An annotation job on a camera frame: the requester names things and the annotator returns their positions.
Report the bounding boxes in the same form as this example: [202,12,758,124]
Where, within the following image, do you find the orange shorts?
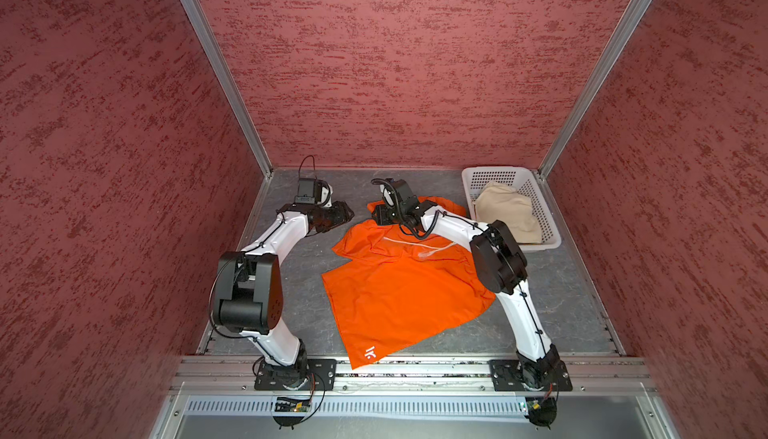
[322,219,496,369]

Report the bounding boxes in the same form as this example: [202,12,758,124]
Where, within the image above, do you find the white plastic laundry basket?
[462,166,562,253]

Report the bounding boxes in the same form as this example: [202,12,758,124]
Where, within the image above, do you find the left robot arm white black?
[209,201,354,390]

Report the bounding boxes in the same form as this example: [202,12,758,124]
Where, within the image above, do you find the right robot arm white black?
[372,201,562,391]

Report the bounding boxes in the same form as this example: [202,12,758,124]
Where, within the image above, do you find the beige shorts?
[474,181,543,244]

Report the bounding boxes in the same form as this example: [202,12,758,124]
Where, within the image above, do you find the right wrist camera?
[380,178,419,208]

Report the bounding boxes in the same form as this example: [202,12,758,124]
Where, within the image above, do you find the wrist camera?
[380,178,419,208]
[294,178,332,208]

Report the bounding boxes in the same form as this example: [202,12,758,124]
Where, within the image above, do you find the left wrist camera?
[294,178,332,208]

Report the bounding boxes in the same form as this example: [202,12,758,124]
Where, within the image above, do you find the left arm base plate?
[253,358,337,392]

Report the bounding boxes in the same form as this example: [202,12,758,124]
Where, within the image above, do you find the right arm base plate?
[488,359,573,393]

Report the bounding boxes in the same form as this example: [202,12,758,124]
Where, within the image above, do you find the left controller board with wires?
[272,373,327,430]

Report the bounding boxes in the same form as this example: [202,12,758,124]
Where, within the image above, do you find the controller board with wires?
[525,384,559,429]
[272,373,327,430]

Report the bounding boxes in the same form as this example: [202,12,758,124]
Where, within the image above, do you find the white slotted cable duct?
[184,395,528,422]

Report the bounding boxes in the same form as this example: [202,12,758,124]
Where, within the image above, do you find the aluminium mounting rail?
[170,355,658,397]

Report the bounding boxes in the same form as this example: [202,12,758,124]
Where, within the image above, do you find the right controller board with wires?
[525,384,559,429]

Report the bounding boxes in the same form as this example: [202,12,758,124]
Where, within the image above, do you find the left corner aluminium post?
[180,0,273,180]

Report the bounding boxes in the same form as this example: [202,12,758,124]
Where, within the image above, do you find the corner aluminium post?
[180,0,273,180]
[538,0,653,182]

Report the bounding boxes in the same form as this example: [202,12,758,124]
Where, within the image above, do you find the right corner aluminium post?
[538,0,653,182]

